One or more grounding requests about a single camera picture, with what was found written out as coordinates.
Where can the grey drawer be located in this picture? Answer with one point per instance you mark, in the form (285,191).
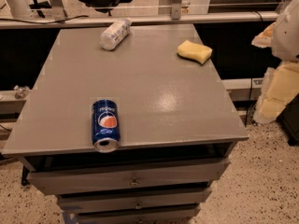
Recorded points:
(139,216)
(128,176)
(134,200)

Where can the middle grey drawer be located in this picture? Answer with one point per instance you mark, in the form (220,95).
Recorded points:
(134,200)

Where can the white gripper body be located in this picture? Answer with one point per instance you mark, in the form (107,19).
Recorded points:
(288,36)

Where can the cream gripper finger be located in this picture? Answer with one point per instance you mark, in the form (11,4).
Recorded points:
(280,86)
(264,38)

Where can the white plastic bottle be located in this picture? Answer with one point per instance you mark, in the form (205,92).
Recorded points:
(115,33)

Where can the top grey drawer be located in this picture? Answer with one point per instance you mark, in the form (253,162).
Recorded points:
(128,176)

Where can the yellow sponge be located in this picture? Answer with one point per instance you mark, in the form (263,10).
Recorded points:
(194,51)

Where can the blue pepsi can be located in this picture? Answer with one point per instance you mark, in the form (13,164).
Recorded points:
(105,126)

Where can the small clear glass object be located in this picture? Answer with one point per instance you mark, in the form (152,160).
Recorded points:
(21,92)

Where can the bottom grey drawer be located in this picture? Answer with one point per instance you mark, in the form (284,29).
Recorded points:
(139,216)

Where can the grey drawer cabinet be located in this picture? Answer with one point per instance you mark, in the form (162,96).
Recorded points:
(169,109)

